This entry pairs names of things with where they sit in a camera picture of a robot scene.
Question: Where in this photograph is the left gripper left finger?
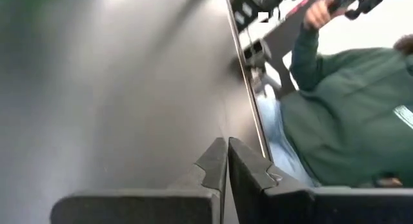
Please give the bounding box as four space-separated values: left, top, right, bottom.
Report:
50 136 228 224

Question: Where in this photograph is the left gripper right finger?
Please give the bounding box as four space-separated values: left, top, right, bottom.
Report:
228 136 413 224

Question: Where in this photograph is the person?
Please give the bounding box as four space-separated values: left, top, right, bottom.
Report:
257 22 413 189

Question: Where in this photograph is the person's hand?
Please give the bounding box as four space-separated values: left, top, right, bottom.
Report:
303 0 348 31

